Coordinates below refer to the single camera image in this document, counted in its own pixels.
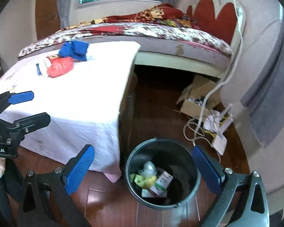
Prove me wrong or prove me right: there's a brown wooden door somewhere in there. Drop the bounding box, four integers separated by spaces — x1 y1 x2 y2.
35 0 60 40

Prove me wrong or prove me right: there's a cardboard box under bed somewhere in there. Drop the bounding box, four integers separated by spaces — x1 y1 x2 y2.
176 75 221 117

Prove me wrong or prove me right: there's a grey curtain right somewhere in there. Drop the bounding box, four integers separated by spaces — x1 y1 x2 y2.
241 13 284 148

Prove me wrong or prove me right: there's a grey curtain left of window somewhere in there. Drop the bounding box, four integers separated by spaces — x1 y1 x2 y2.
57 0 71 29

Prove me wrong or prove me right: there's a green white box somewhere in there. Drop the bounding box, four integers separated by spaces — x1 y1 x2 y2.
150 171 173 195

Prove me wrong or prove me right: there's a black trash bucket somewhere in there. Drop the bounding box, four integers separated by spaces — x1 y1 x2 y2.
124 138 201 210

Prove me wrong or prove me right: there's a floral bed sheet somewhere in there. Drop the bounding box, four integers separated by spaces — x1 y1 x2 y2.
17 22 233 58

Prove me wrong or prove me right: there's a blue white paper bowl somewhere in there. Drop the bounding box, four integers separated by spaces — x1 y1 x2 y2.
36 58 51 77

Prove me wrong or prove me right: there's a person left hand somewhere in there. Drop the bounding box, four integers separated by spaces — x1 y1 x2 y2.
0 158 6 178

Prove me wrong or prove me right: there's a white power cable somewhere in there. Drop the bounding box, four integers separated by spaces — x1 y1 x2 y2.
183 0 246 164

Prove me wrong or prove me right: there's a yellow cloth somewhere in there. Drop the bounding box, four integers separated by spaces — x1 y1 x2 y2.
129 174 157 189

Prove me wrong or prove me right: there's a red patterned blanket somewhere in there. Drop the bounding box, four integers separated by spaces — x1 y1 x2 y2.
61 3 200 31

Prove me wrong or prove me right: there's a bed frame with red headboard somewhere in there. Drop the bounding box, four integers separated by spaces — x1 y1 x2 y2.
17 0 246 78

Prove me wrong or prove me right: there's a pink floral table cloth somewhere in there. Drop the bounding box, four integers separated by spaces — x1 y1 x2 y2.
0 41 140 182

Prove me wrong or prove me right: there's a red plastic bag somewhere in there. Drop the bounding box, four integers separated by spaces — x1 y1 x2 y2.
47 56 74 78

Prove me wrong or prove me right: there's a red white carton box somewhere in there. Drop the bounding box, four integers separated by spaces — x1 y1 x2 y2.
141 189 167 198

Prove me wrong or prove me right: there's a blue cloth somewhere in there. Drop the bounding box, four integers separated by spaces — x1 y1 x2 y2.
58 40 89 61

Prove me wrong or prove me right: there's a white router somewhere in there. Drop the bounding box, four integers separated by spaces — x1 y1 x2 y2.
203 103 233 156

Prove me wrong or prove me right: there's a clear plastic bag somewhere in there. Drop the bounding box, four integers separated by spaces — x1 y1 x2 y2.
138 161 157 177

